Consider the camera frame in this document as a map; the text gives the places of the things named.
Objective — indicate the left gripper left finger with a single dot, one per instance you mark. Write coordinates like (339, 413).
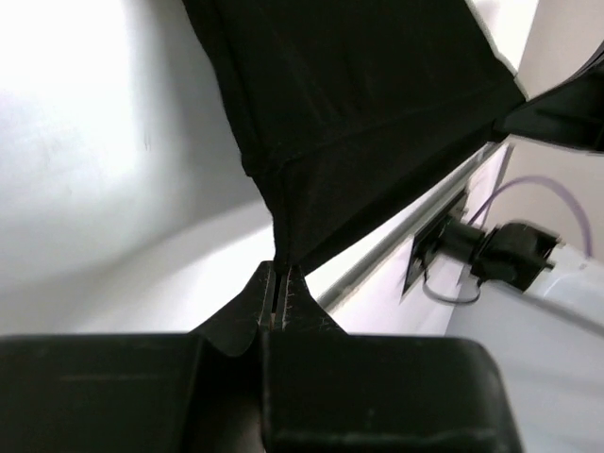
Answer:
(147, 392)

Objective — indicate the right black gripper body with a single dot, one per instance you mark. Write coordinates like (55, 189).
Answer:
(569, 115)

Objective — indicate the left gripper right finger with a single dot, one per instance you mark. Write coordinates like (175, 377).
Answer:
(325, 390)

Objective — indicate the black skirt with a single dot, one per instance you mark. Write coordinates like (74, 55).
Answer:
(346, 111)

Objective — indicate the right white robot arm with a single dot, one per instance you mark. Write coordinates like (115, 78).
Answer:
(527, 262)

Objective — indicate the white front board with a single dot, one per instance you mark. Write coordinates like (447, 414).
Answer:
(389, 292)

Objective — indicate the aluminium table frame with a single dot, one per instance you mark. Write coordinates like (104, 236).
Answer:
(419, 214)

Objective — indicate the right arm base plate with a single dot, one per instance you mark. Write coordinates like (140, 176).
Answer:
(425, 250)

